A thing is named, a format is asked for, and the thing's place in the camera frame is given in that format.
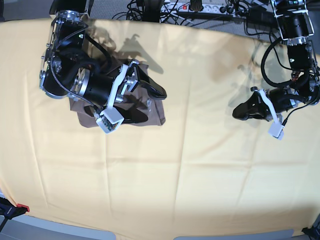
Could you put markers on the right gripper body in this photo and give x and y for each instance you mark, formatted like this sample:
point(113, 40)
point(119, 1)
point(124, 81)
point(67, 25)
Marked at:
point(101, 89)

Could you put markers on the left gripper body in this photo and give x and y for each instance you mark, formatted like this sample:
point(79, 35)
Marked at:
point(281, 102)

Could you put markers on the brown T-shirt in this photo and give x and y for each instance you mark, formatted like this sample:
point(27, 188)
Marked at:
point(108, 118)

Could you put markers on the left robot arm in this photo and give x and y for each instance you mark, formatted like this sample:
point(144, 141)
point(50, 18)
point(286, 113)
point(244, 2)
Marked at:
point(295, 28)

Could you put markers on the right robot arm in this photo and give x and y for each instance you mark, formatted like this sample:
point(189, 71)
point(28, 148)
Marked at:
point(71, 41)

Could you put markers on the black stand centre background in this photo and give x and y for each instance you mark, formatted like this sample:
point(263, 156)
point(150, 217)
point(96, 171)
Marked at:
point(152, 11)

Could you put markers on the yellow tablecloth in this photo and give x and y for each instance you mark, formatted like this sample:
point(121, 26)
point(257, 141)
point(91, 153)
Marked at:
point(203, 173)

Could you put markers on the white power strip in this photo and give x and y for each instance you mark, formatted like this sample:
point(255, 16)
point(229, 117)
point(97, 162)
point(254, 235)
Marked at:
point(206, 8)

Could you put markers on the black power adapter box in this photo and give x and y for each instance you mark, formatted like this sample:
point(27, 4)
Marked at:
point(262, 18)

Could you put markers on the right table clamp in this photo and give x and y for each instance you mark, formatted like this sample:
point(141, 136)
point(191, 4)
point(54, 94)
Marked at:
point(313, 233)

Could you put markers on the table clamp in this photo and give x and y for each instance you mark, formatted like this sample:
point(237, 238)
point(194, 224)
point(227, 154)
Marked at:
point(9, 211)
point(313, 233)

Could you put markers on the left table clamp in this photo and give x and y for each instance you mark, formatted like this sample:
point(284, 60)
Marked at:
point(9, 211)

